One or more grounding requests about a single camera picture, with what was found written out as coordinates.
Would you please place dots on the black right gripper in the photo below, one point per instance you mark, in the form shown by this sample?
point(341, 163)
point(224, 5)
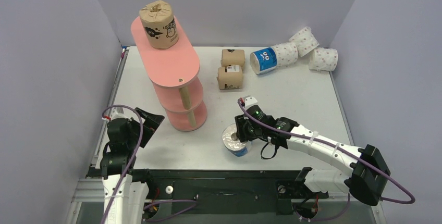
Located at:
point(241, 129)

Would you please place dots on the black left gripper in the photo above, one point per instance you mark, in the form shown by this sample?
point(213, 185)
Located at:
point(151, 123)

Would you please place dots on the blue roll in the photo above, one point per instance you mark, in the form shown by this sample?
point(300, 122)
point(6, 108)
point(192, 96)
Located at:
point(232, 142)

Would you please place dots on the brown roll front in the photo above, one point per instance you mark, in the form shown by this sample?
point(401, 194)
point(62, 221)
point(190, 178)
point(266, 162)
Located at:
point(230, 77)

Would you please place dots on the blue roll sideways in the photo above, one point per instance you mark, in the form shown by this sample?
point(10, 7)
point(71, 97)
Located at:
point(263, 60)

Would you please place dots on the brown paper roll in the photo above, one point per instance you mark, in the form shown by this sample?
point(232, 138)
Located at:
point(159, 24)

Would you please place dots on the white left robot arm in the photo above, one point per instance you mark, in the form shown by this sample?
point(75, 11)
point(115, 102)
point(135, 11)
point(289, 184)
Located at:
point(125, 188)

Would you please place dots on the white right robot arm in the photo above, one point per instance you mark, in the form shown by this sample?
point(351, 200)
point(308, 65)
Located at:
point(361, 172)

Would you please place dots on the pink three-tier shelf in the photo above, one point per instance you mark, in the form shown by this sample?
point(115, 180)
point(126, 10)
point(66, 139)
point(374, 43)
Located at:
point(174, 75)

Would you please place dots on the brown wrapped roll rear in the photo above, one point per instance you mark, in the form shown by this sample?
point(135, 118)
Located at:
point(233, 57)

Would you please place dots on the white dotted roll left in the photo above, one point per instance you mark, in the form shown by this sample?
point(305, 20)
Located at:
point(286, 52)

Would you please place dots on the white dotted roll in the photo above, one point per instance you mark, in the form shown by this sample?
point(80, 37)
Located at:
point(305, 41)
point(323, 59)
point(286, 52)

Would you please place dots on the white dotted roll right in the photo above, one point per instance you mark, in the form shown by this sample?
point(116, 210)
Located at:
point(323, 59)

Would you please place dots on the white dotted roll top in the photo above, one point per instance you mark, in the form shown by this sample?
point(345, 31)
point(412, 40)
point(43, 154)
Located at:
point(305, 41)

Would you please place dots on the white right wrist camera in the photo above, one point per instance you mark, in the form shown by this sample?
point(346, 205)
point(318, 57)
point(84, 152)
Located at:
point(249, 101)

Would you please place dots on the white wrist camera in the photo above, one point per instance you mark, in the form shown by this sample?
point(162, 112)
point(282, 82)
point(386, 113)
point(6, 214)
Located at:
point(116, 113)
point(249, 101)

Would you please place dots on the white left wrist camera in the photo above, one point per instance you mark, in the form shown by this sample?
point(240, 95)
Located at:
point(116, 113)

